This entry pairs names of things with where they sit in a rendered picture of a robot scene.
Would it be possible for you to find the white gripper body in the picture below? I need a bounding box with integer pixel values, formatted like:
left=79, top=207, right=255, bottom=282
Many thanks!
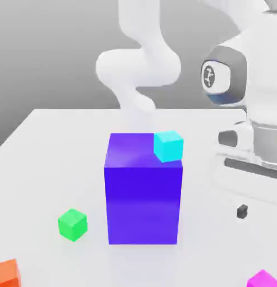
left=209, top=145, right=277, bottom=209

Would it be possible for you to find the small magenta cube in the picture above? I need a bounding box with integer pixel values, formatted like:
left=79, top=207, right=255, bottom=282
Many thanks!
left=246, top=269, right=277, bottom=287

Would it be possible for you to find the small cyan cube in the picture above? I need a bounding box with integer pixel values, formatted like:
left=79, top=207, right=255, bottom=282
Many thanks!
left=153, top=129, right=184, bottom=164

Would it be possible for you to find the small green cube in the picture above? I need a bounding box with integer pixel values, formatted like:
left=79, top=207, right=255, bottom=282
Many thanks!
left=57, top=208, right=88, bottom=243

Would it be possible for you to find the small orange cube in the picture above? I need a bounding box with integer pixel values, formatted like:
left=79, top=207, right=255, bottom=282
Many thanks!
left=0, top=257, right=22, bottom=287

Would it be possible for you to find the large purple box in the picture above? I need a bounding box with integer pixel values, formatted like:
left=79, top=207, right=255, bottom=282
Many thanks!
left=103, top=132, right=183, bottom=246

